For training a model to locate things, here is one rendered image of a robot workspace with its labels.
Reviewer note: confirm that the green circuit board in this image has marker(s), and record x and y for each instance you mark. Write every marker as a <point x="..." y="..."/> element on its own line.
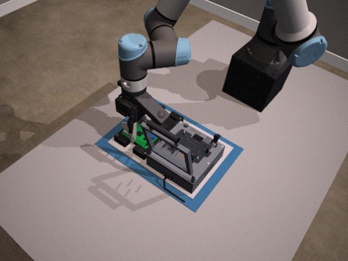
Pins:
<point x="140" y="138"/>

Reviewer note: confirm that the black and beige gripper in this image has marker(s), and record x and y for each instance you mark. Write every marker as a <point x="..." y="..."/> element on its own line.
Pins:
<point x="126" y="107"/>

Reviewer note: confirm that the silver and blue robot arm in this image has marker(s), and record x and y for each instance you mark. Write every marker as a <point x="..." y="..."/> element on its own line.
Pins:
<point x="287" y="30"/>

